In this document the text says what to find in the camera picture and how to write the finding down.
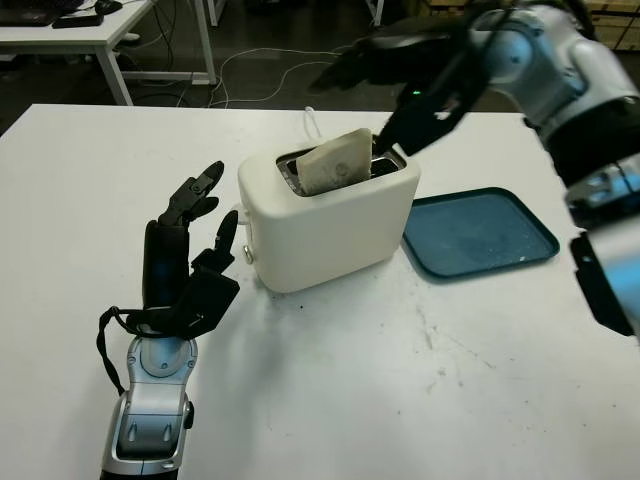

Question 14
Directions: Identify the slice of white bread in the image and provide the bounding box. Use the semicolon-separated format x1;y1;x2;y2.
294;126;374;197

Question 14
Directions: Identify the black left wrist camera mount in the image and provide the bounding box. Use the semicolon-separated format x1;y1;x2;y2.
123;269;242;340

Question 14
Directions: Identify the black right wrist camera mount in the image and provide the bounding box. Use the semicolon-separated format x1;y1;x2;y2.
374;89;484;158

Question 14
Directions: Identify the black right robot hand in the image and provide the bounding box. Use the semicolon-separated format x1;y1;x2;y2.
306;23;474;96

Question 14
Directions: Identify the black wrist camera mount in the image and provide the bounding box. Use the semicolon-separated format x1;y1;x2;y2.
374;89;484;158
123;269;242;340

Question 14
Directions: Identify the white toaster power cord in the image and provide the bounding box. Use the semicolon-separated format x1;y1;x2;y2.
300;106;324;143

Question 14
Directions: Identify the white desk frame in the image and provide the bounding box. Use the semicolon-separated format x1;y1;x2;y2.
361;0;387;30

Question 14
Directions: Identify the wooden crate stack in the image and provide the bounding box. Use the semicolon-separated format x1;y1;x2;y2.
592;0;640;52

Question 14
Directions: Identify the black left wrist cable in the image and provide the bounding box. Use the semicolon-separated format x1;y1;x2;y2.
95;306;147;396

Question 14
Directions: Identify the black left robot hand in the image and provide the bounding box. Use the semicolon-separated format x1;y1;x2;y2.
141;160;241;309

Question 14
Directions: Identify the cream white two-slot toaster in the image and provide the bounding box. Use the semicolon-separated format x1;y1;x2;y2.
236;134;423;294

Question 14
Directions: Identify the white cable on floor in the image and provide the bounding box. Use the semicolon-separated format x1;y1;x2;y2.
209;43;352;109

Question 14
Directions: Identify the flat black device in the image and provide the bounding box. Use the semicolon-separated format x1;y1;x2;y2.
51;15;105;30

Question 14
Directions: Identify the white office desk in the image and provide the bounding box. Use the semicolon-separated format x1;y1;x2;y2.
0;0;219;109

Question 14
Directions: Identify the blue plastic tray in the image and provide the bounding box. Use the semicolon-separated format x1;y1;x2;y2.
401;185;562;286

